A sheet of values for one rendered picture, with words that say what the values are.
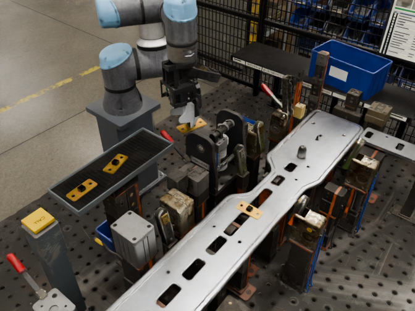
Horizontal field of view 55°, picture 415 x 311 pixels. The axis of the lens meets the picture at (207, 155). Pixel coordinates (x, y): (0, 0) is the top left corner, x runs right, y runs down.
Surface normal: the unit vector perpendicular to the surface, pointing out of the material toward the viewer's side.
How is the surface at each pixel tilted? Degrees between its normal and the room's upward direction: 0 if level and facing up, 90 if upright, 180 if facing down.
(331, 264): 0
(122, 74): 90
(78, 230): 0
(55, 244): 90
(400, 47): 90
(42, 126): 0
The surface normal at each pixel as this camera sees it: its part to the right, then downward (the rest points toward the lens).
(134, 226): 0.00, -0.76
